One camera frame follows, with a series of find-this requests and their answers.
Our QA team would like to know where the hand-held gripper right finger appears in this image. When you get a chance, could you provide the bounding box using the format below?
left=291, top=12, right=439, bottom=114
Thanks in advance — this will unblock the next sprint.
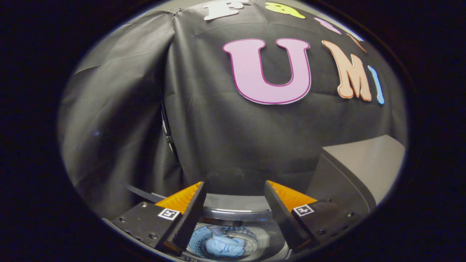
left=264, top=180, right=361, bottom=253

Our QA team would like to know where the grey washing machine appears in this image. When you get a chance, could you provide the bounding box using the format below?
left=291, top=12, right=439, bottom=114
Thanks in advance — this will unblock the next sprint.
left=126, top=184, right=292, bottom=262

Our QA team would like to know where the beige cabinet with dark frame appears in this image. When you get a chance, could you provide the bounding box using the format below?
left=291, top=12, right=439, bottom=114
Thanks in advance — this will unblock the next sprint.
left=306, top=135, right=406, bottom=219

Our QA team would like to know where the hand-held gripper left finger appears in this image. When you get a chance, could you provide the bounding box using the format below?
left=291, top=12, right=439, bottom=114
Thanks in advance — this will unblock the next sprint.
left=112, top=181, right=207, bottom=256

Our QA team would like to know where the black backdrop cloth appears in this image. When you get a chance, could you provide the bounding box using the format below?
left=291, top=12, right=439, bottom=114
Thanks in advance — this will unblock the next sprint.
left=58, top=0, right=408, bottom=219

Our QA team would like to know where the light blue garment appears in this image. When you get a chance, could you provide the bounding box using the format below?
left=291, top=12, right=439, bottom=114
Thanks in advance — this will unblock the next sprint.
left=204, top=233, right=246, bottom=258

